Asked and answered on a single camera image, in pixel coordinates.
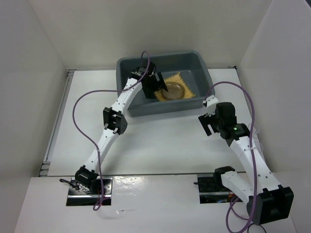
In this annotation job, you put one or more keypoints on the aluminium table edge rail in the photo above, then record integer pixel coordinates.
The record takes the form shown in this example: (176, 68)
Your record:
(44, 169)

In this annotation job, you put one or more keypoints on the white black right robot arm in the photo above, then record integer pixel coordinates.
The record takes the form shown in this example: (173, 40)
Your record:
(266, 199)

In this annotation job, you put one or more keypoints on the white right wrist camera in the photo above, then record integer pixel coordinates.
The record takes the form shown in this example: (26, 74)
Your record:
(210, 101)

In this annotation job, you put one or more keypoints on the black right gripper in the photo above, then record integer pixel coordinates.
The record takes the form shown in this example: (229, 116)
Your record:
(205, 120)

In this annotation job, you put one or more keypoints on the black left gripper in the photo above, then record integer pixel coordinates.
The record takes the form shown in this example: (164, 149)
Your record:
(158, 84)

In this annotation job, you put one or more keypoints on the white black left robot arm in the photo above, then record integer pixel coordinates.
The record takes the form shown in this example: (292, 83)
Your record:
(143, 78)

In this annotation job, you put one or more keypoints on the grey plastic bin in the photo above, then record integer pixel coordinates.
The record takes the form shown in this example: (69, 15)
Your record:
(193, 71)

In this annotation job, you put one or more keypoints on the clear plastic cup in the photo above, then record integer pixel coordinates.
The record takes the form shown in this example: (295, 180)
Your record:
(256, 129)
(259, 147)

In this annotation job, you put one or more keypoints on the clear glass plate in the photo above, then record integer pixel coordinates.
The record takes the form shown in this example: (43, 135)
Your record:
(173, 91)

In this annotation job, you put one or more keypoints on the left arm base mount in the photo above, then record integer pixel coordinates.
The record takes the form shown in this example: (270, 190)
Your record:
(78, 196)

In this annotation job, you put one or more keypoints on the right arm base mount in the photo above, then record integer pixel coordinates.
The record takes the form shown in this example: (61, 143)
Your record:
(211, 189)

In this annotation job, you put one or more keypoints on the yellow woven placemat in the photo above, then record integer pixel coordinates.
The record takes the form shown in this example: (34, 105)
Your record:
(176, 78)

